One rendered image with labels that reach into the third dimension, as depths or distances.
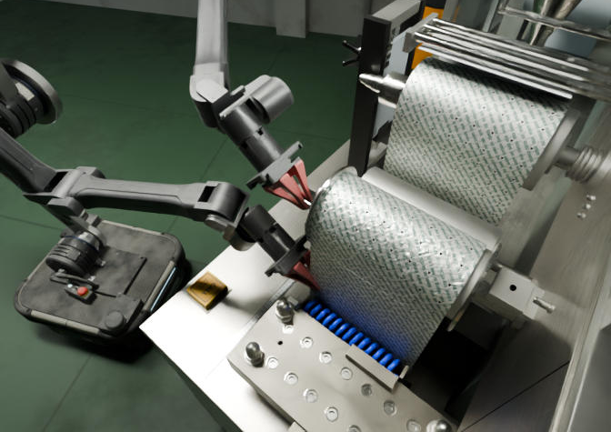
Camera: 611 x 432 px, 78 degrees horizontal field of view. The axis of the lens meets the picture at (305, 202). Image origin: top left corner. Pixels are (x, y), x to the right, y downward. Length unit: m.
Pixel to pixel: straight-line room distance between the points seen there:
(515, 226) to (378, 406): 0.69
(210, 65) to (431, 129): 0.39
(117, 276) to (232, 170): 1.05
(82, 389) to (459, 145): 1.80
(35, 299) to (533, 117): 1.92
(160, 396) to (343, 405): 1.26
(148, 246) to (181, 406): 0.72
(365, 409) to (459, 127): 0.49
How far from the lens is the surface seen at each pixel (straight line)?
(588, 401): 0.35
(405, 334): 0.68
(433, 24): 0.77
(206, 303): 0.94
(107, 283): 1.90
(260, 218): 0.71
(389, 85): 0.75
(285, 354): 0.75
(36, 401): 2.11
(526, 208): 1.28
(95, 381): 2.02
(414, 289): 0.56
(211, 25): 0.81
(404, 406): 0.74
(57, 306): 1.97
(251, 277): 0.98
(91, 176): 0.93
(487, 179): 0.70
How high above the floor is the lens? 1.74
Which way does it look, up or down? 49 degrees down
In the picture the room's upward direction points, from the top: straight up
